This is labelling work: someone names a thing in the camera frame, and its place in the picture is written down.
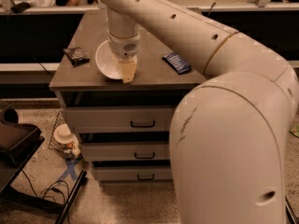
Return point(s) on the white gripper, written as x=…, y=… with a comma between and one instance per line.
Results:
x=125, y=47

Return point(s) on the white bowl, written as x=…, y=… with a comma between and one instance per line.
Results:
x=106, y=62

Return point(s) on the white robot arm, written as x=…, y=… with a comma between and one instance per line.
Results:
x=228, y=135

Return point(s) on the blue snack bag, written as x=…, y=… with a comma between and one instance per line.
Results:
x=177, y=63

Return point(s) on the black snack bag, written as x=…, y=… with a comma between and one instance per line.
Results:
x=76, y=56

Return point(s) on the grey drawer cabinet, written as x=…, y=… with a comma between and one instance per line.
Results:
x=123, y=128

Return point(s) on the black bar left floor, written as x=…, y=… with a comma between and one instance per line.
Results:
x=72, y=196

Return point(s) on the black bar floor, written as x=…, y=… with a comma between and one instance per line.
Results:
x=72, y=196
x=291, y=216

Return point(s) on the black device on ledge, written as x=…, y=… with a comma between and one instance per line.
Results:
x=19, y=8

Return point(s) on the green packet on floor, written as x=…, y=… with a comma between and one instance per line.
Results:
x=295, y=131

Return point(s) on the black bar right floor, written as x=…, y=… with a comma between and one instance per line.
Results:
x=291, y=216

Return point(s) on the wire basket with items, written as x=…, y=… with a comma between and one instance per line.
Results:
x=63, y=141

